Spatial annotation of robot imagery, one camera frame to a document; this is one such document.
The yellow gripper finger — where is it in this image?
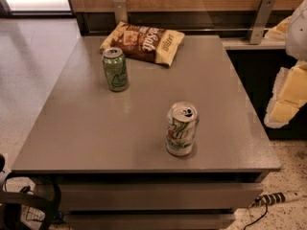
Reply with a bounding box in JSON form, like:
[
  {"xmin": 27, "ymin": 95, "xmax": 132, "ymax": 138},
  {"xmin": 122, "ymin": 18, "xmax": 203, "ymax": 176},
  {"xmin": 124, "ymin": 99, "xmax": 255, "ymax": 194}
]
[
  {"xmin": 265, "ymin": 17, "xmax": 291, "ymax": 41},
  {"xmin": 264, "ymin": 60, "xmax": 307, "ymax": 128}
]

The green soda can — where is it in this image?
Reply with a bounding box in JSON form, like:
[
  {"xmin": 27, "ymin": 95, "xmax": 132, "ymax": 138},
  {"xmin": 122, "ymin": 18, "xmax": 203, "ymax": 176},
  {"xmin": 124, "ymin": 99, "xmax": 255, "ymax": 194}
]
[{"xmin": 102, "ymin": 47, "xmax": 129, "ymax": 92}]

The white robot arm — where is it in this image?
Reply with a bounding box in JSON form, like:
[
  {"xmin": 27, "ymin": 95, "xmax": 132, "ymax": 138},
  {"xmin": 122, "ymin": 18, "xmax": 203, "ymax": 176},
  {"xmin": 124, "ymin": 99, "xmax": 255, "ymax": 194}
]
[{"xmin": 264, "ymin": 0, "xmax": 307, "ymax": 128}]

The white 7up soda can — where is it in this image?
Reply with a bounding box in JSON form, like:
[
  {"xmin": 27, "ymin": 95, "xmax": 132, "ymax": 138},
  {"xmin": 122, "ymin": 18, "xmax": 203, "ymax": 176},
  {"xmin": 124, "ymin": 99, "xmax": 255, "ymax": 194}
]
[{"xmin": 166, "ymin": 102, "xmax": 200, "ymax": 156}]

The white power strip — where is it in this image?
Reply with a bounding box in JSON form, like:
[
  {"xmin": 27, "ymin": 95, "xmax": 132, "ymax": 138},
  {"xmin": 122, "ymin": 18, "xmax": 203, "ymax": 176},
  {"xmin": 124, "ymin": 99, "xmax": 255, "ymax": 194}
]
[{"xmin": 250, "ymin": 191, "xmax": 303, "ymax": 207}]

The brown sea salt chip bag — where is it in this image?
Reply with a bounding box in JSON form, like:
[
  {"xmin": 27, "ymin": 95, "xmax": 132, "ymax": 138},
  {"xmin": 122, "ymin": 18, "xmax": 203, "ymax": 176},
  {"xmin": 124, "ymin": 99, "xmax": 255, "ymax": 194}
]
[{"xmin": 100, "ymin": 22, "xmax": 185, "ymax": 67}]

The right metal wall bracket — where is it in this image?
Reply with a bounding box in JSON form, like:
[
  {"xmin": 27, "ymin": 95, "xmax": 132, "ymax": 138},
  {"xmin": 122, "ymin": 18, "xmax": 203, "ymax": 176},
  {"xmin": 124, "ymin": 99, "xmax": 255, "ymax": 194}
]
[{"xmin": 247, "ymin": 0, "xmax": 276, "ymax": 45}]

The metal wall bracket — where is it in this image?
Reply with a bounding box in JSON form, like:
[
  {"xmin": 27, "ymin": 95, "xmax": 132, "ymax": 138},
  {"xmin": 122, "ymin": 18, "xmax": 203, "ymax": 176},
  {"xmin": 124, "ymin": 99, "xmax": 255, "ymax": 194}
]
[
  {"xmin": 247, "ymin": 0, "xmax": 276, "ymax": 45},
  {"xmin": 113, "ymin": 0, "xmax": 129, "ymax": 23}
]

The black power cable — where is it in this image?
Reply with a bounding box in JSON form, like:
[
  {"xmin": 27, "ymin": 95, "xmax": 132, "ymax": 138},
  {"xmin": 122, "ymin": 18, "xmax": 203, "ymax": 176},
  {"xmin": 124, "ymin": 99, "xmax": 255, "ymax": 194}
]
[{"xmin": 243, "ymin": 201, "xmax": 269, "ymax": 230}]

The left metal wall bracket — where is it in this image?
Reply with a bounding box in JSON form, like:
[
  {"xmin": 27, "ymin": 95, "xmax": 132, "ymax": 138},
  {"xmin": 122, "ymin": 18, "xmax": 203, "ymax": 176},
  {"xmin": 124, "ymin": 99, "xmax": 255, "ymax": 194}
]
[{"xmin": 113, "ymin": 0, "xmax": 129, "ymax": 23}]

